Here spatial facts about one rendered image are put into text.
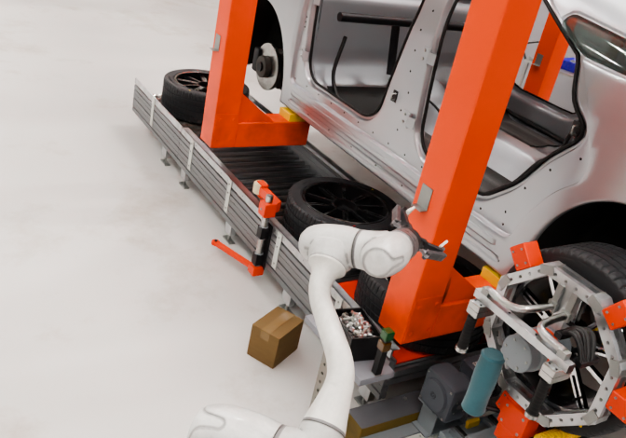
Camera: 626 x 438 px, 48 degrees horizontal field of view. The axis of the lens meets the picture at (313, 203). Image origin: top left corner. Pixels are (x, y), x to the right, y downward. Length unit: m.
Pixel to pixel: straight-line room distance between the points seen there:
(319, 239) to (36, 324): 2.05
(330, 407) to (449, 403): 1.48
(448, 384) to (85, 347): 1.63
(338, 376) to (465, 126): 1.18
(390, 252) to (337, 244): 0.15
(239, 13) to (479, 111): 1.94
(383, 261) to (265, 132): 2.80
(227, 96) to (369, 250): 2.61
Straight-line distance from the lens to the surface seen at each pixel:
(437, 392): 3.03
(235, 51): 4.13
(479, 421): 3.27
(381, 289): 3.27
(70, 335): 3.51
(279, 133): 4.47
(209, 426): 1.58
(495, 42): 2.43
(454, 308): 2.99
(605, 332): 2.44
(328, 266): 1.78
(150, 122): 5.47
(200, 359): 3.43
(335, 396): 1.59
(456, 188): 2.60
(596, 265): 2.52
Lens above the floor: 2.17
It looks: 25 degrees down
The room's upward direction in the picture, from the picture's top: 13 degrees clockwise
